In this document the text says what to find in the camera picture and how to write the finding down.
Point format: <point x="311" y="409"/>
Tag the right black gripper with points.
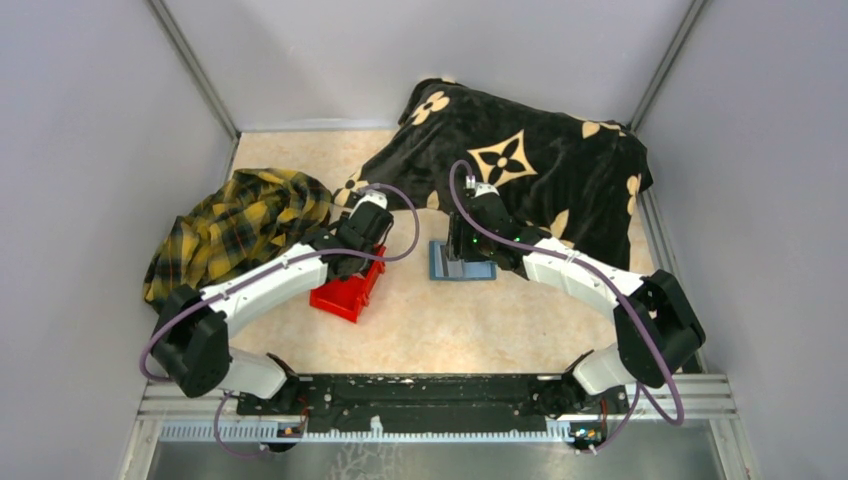
<point x="458" y="241"/>

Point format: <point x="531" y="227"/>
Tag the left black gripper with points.
<point x="345" y="219"/>

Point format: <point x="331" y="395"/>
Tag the blue card holder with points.
<point x="474" y="271"/>

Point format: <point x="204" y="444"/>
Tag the red plastic bin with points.
<point x="348" y="298"/>

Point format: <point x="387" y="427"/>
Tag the silver magnetic stripe card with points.
<point x="453" y="269"/>

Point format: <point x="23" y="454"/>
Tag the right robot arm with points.
<point x="657" y="330"/>

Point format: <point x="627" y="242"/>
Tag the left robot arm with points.
<point x="191" y="340"/>

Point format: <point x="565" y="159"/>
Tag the black floral blanket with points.
<point x="576" y="178"/>

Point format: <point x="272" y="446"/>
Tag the yellow plaid shirt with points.
<point x="258" y="214"/>

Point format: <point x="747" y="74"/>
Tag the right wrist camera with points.
<point x="474" y="188"/>

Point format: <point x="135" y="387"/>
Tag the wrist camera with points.
<point x="372" y="197"/>
<point x="474" y="188"/>

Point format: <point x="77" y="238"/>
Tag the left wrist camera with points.
<point x="372" y="197"/>

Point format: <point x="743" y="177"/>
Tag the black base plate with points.
<point x="418" y="404"/>

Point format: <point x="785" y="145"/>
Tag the aluminium front rail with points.
<point x="215" y="417"/>

